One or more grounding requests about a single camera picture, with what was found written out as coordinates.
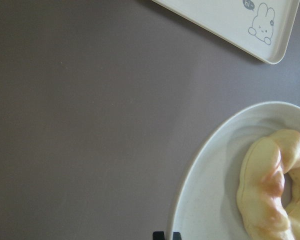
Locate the cream rabbit tray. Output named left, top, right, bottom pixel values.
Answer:
left=157, top=0, right=300, bottom=65

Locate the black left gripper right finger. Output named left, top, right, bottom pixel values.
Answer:
left=172, top=231, right=182, bottom=240

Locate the glazed ring donut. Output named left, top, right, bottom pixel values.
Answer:
left=236, top=129, right=300, bottom=240

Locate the white round plate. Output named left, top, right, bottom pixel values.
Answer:
left=165, top=101, right=300, bottom=240

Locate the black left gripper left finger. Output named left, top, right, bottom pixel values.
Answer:
left=152, top=231, right=164, bottom=240

